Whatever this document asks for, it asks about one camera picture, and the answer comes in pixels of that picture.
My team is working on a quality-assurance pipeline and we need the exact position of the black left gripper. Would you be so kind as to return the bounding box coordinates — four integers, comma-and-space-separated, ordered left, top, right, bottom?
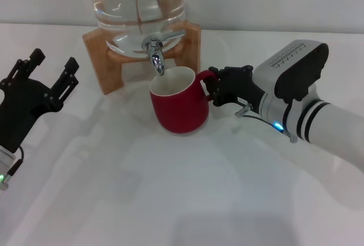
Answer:
0, 48, 80, 153

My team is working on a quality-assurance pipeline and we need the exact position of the red ceramic cup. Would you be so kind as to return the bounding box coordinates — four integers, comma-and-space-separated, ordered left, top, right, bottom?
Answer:
150, 66, 218, 134

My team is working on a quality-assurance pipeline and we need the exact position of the clear glass water dispenser jar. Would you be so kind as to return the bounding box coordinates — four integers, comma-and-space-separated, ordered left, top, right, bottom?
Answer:
84, 0, 187, 59

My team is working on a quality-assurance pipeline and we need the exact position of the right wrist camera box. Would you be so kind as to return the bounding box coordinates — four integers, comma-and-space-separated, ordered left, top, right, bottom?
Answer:
253, 39, 329, 102

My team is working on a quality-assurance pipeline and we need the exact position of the wooden dispenser stand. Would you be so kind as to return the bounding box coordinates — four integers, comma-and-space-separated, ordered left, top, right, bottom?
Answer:
82, 19, 201, 96

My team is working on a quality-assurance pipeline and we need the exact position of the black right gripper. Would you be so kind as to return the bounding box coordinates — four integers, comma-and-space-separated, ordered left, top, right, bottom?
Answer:
205, 65, 267, 113

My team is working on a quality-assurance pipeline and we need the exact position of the right gripper cable with plug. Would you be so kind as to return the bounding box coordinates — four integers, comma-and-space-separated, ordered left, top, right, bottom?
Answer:
235, 102, 298, 144

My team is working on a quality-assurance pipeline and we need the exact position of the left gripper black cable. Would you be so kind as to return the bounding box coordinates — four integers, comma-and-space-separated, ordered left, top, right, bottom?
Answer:
5, 146, 25, 185

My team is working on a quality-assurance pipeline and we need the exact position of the chrome faucet with lever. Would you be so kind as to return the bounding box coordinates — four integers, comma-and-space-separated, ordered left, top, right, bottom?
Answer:
141, 30, 186, 77

